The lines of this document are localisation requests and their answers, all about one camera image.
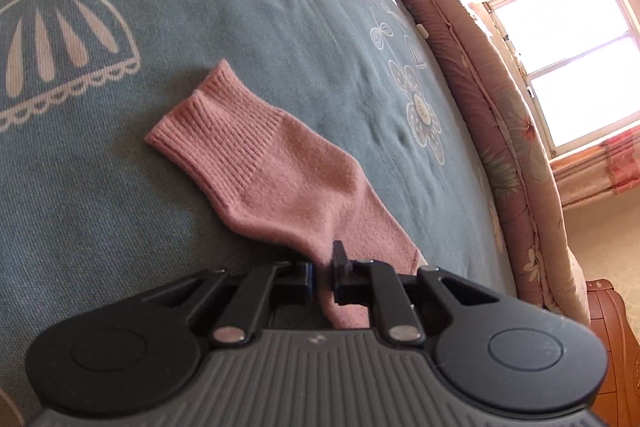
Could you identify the small white clip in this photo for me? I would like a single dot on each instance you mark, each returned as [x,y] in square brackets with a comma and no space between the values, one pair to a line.
[421,29]

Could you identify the pink orange patterned curtain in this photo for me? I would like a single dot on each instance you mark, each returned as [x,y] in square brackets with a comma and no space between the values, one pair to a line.
[605,167]

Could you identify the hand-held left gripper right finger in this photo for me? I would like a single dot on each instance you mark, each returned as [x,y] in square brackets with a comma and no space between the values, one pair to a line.
[342,277]

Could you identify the pink floral quilt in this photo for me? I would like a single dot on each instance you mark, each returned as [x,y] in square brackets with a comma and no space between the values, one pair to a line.
[480,82]

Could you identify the blue floral bed sheet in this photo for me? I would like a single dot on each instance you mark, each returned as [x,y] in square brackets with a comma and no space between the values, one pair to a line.
[200,7]

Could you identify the window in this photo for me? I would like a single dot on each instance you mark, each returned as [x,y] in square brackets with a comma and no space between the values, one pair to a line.
[570,47]

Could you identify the wooden headboard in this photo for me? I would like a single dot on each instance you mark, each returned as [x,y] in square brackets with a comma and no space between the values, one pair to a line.
[615,347]

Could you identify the pink and cream knit sweater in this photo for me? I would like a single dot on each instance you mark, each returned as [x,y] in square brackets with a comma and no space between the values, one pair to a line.
[280,167]

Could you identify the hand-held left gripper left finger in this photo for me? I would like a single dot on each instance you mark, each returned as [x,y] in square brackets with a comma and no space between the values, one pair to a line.
[310,281]

